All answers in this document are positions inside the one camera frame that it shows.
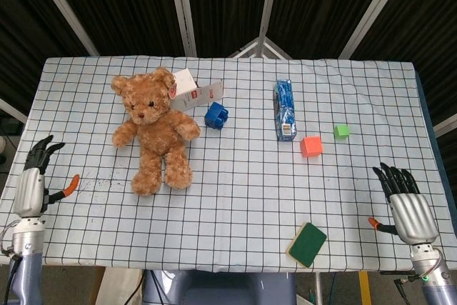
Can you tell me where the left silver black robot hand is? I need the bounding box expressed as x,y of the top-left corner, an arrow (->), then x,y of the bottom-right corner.
13,135 -> 80,219

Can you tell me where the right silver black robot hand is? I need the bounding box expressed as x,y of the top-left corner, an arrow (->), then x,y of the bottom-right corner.
368,162 -> 439,245

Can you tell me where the brown plush teddy bear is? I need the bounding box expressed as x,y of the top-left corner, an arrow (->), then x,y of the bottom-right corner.
111,67 -> 201,196

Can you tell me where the green and yellow sponge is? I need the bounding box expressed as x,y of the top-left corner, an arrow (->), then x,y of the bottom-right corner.
286,221 -> 328,269

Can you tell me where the green cube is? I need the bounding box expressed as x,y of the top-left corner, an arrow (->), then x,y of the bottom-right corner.
333,124 -> 351,141

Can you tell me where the orange cube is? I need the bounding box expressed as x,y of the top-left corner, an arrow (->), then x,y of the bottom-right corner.
300,136 -> 324,159

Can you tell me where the white black-checked tablecloth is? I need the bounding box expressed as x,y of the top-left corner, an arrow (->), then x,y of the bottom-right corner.
0,55 -> 457,273

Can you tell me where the blue printed packet box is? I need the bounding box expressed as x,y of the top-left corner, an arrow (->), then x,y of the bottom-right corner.
273,79 -> 298,142

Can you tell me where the white carton with red print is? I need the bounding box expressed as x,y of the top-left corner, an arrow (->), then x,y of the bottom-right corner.
173,68 -> 225,111

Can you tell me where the blue plastic building block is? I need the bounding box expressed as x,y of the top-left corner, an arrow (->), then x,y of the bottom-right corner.
204,101 -> 230,130

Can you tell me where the blue-grey robot torso base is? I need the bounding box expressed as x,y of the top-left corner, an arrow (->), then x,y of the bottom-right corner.
142,269 -> 297,305

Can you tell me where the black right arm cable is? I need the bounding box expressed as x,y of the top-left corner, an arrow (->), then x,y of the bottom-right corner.
393,274 -> 425,286

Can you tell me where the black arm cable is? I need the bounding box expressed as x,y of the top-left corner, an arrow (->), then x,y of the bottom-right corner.
393,274 -> 425,286
0,221 -> 22,305

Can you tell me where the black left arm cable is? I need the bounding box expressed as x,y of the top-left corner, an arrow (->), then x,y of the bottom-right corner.
0,221 -> 22,305

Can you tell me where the white metal frame post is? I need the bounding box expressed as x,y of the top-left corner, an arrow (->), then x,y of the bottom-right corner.
256,0 -> 281,40
167,0 -> 198,58
338,0 -> 410,59
28,0 -> 101,57

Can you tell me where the white triangular frame foot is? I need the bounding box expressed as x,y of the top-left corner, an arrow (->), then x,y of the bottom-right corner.
228,36 -> 294,59

